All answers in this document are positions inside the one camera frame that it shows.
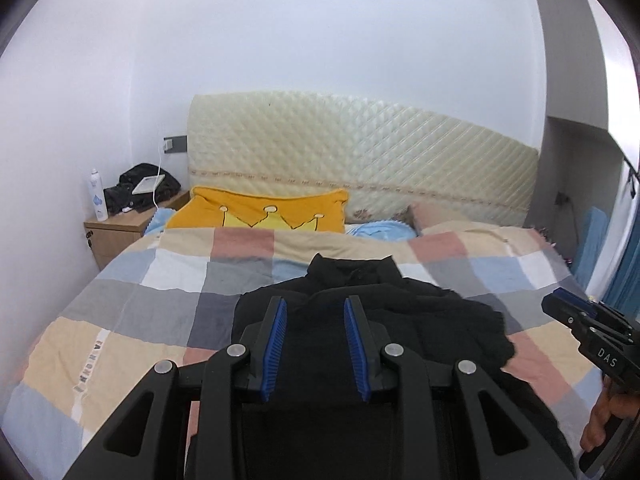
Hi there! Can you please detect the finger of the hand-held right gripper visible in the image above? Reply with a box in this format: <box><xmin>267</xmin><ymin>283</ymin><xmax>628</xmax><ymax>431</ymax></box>
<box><xmin>553</xmin><ymin>287</ymin><xmax>597</xmax><ymax>312</ymax></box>
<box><xmin>541</xmin><ymin>295</ymin><xmax>586</xmax><ymax>331</ymax></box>

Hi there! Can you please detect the light blue blanket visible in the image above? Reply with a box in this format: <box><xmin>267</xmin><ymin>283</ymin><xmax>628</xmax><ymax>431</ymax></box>
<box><xmin>345</xmin><ymin>220</ymin><xmax>419</xmax><ymax>242</ymax></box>

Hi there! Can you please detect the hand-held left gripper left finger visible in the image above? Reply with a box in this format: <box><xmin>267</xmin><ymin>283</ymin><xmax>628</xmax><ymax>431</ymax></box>
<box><xmin>65</xmin><ymin>296</ymin><xmax>289</xmax><ymax>480</ymax></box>

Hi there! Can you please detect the wooden nightstand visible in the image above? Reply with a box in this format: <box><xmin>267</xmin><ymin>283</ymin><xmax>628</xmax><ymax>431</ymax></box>
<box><xmin>83</xmin><ymin>190</ymin><xmax>191</xmax><ymax>272</ymax></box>

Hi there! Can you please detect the black puffer jacket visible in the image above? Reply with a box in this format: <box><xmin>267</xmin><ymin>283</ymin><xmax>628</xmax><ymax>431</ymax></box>
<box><xmin>185</xmin><ymin>253</ymin><xmax>576</xmax><ymax>480</ymax></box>

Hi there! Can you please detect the pink pillow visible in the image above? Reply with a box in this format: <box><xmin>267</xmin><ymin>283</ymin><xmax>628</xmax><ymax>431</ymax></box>
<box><xmin>410</xmin><ymin>203</ymin><xmax>472</xmax><ymax>236</ymax></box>

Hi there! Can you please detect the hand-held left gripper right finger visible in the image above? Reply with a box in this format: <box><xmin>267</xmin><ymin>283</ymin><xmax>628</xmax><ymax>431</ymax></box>
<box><xmin>343</xmin><ymin>295</ymin><xmax>576</xmax><ymax>480</ymax></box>

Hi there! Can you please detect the white tablet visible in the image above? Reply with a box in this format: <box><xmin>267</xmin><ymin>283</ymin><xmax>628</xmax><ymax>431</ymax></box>
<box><xmin>131</xmin><ymin>175</ymin><xmax>166</xmax><ymax>196</ymax></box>

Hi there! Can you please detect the white spray bottle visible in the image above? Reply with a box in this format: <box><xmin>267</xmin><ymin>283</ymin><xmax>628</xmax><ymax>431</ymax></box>
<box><xmin>89</xmin><ymin>168</ymin><xmax>110</xmax><ymax>222</ymax></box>

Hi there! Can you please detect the black bag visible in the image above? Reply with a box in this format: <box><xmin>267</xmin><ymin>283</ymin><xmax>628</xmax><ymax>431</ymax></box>
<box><xmin>103</xmin><ymin>162</ymin><xmax>182</xmax><ymax>215</ymax></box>

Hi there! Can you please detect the cream quilted headboard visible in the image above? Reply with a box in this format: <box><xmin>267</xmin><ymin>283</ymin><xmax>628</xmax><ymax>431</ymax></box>
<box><xmin>187</xmin><ymin>91</ymin><xmax>541</xmax><ymax>227</ymax></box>

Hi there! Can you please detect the yellow crown pillow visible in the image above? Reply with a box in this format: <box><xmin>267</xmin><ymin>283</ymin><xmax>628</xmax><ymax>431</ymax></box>
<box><xmin>165</xmin><ymin>186</ymin><xmax>350</xmax><ymax>234</ymax></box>

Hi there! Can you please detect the person's right hand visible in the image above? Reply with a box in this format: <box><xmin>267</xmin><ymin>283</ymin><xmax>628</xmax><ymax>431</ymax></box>
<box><xmin>580</xmin><ymin>377</ymin><xmax>637</xmax><ymax>454</ymax></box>

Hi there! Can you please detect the grey and white wardrobe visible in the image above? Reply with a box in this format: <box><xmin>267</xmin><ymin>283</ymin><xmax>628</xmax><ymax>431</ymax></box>
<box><xmin>531</xmin><ymin>0</ymin><xmax>640</xmax><ymax>241</ymax></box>

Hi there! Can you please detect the checked patchwork blanket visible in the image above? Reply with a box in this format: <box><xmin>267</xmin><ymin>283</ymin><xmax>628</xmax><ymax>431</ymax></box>
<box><xmin>0</xmin><ymin>225</ymin><xmax>603</xmax><ymax>480</ymax></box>

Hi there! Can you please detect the blue curtain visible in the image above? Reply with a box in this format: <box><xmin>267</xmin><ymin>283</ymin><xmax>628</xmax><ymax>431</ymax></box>
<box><xmin>599</xmin><ymin>230</ymin><xmax>640</xmax><ymax>322</ymax></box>

